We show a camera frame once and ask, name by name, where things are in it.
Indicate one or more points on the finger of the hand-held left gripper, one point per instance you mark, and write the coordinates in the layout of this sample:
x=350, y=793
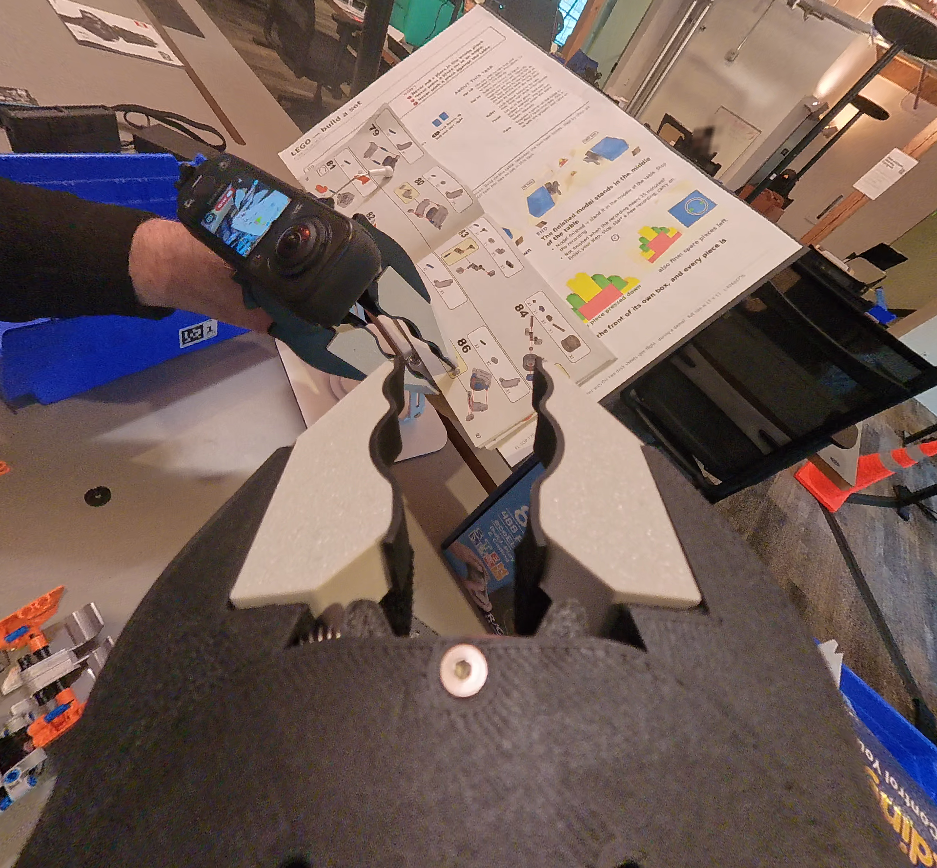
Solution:
x=410, y=311
x=359, y=352

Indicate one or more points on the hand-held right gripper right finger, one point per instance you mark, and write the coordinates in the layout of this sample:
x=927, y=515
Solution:
x=615, y=516

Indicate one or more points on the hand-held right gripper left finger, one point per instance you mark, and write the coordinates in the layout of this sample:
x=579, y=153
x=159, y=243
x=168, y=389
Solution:
x=322, y=516

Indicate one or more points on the grey orange brick assembly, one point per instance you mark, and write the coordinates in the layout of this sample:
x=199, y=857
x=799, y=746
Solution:
x=80, y=634

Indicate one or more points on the grey hinged brick piece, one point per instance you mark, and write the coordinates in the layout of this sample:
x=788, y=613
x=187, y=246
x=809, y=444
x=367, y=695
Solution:
x=22, y=773

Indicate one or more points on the white tablet stand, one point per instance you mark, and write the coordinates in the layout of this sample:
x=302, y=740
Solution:
x=307, y=385

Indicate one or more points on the robot kit box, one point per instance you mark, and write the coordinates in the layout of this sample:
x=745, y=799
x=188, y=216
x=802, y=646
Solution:
x=490, y=546

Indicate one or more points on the black office chair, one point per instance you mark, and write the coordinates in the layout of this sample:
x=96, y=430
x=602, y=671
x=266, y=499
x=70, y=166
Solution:
x=768, y=385

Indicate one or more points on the orange floor cone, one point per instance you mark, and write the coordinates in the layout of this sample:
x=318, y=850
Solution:
x=827, y=480

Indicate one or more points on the black round brick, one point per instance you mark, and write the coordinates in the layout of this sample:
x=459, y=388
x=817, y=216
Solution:
x=97, y=496

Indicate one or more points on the blue bin with white tag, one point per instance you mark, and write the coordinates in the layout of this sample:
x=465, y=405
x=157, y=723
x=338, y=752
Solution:
x=88, y=363

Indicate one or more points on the green bag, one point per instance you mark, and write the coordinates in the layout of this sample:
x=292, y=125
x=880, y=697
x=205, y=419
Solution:
x=424, y=11

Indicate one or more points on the black rectangular case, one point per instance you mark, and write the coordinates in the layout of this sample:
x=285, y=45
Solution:
x=58, y=132

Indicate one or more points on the large white instruction sheet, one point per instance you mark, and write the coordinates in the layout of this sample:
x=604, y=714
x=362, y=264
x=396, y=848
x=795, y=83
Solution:
x=659, y=150

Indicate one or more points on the black monitor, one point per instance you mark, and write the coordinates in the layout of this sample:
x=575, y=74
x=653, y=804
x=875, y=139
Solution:
x=527, y=15

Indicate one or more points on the leaflet with black picture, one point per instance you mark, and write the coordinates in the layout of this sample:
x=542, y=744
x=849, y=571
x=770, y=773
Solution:
x=110, y=29

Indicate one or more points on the black round floor lamp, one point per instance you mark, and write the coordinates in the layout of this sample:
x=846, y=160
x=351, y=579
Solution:
x=908, y=33

